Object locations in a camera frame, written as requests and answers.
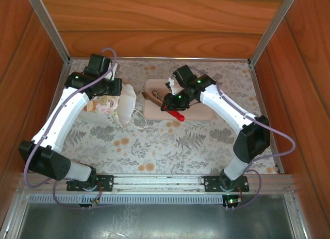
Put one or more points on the wide aluminium frame rail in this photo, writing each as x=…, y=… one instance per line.
x=159, y=183

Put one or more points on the aluminium frame post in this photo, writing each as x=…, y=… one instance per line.
x=273, y=30
x=49, y=30

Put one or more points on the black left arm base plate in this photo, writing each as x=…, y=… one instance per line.
x=105, y=183

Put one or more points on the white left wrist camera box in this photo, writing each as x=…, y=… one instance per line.
x=114, y=71

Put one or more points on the galvanised metal sheet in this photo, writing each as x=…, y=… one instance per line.
x=154, y=221

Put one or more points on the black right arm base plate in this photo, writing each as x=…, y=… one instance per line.
x=211, y=183

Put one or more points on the small circuit board green light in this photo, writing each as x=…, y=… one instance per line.
x=232, y=201

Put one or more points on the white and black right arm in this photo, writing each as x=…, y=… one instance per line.
x=227, y=106

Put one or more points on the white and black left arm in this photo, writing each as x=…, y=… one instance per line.
x=62, y=118

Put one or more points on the pale pink plastic tray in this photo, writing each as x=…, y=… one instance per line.
x=198, y=111

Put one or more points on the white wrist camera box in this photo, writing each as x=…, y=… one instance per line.
x=114, y=71
x=173, y=87

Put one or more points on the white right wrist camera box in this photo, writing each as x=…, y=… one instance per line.
x=173, y=87

